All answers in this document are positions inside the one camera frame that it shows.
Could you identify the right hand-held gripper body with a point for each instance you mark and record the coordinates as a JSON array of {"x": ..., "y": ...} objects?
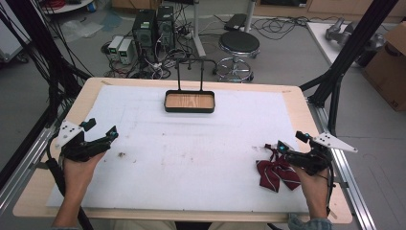
[{"x": 314, "y": 161}]

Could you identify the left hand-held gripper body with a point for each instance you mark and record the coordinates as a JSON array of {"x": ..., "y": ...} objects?
[{"x": 72, "y": 145}]

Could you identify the dark red striped bow tie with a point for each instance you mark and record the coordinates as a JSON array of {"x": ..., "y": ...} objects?
[{"x": 274, "y": 174}]

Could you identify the person's right hand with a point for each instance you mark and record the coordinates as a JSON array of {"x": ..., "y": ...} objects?
[{"x": 314, "y": 191}]

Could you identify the person's left hand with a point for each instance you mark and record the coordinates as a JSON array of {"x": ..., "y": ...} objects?
[{"x": 78, "y": 175}]

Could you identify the white power supply unit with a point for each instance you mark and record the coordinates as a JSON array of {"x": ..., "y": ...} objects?
[
  {"x": 125, "y": 51},
  {"x": 115, "y": 46}
]

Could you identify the white table mat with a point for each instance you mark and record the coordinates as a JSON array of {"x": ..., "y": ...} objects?
[{"x": 191, "y": 153}]

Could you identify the black stand with wooden tray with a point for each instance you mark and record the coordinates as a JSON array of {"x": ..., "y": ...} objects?
[{"x": 190, "y": 101}]

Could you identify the clear plastic sheet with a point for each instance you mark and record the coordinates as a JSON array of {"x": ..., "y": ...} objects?
[{"x": 81, "y": 30}]

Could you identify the white floor board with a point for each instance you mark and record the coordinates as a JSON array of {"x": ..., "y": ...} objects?
[{"x": 320, "y": 41}]

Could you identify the black computer tower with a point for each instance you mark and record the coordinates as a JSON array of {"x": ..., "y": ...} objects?
[
  {"x": 144, "y": 32},
  {"x": 166, "y": 27}
]

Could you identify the brown cardboard box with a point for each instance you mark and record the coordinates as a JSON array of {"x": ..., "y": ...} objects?
[{"x": 389, "y": 67}]

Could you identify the black round stool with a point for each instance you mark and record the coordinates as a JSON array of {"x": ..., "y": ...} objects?
[{"x": 239, "y": 43}]

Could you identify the white equipment case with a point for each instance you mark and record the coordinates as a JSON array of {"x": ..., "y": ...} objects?
[{"x": 11, "y": 38}]

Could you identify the white round table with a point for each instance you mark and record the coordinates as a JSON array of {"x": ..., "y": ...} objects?
[{"x": 68, "y": 6}]

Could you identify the grey desk leg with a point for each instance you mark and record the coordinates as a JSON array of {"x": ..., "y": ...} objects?
[
  {"x": 249, "y": 16},
  {"x": 198, "y": 35}
]

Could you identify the black flat box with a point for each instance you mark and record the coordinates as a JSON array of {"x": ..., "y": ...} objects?
[{"x": 235, "y": 22}]

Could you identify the aluminium rail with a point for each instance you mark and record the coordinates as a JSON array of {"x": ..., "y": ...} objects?
[
  {"x": 348, "y": 179},
  {"x": 22, "y": 177}
]

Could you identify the black metal frame stand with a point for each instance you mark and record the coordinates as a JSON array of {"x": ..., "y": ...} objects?
[
  {"x": 348, "y": 54},
  {"x": 41, "y": 48}
]

